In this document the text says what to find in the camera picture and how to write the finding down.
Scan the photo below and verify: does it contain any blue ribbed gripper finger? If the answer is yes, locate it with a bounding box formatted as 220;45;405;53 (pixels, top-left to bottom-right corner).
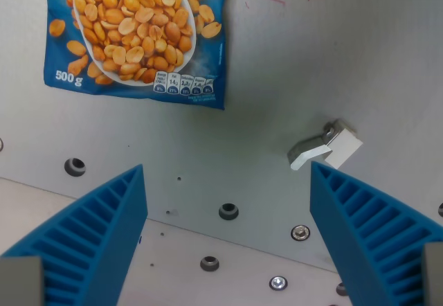
309;161;443;306
0;163;149;306

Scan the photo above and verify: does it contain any silver hex bolt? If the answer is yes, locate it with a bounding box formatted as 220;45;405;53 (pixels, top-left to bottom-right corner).
291;225;311;242
269;275;289;291

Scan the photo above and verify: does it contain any blue peanut bag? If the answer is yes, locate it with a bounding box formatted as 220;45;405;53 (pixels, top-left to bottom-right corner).
43;0;231;111

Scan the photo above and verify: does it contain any grey metal bracket block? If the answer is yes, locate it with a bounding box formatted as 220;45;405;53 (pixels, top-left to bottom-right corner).
287;118;364;172

